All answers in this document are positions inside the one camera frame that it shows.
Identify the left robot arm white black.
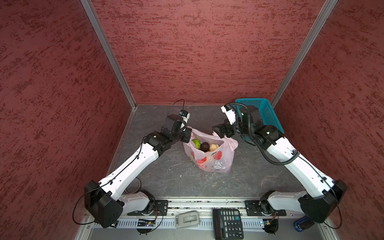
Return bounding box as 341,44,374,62
84,110,192,228

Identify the teal plastic basket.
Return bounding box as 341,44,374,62
236,98,285,134

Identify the clear tape roll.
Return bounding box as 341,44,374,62
124,178,142,195

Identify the right circuit board with wires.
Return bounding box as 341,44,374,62
263,212,279,235

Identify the beige fruit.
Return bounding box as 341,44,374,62
209,144,220,152

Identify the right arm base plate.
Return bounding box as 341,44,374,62
245,200,287,217

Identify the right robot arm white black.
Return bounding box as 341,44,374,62
212,103,348,223

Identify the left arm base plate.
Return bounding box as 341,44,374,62
125,200,169,217

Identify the left circuit board with wires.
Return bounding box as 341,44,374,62
136,208,164,235

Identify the blue handheld device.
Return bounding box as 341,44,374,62
294,216,315,232

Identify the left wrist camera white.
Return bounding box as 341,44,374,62
179,110,190,123

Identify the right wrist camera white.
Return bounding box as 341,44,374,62
221,105,237,125

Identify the black calculator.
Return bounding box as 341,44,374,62
212,209,244,240

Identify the green fruit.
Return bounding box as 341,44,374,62
193,139,201,150

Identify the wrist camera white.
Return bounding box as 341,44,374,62
179,110,190,123
221,105,237,125

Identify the dark purple fruit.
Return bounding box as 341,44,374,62
200,142,210,153

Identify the grey plastic device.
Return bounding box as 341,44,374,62
175,211,201,229

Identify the pink plastic bag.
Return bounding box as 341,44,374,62
183,129,239,173

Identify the circuit board with wires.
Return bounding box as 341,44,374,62
263,212,279,235
136,208,164,235

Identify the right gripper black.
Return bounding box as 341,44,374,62
212,116,254,139

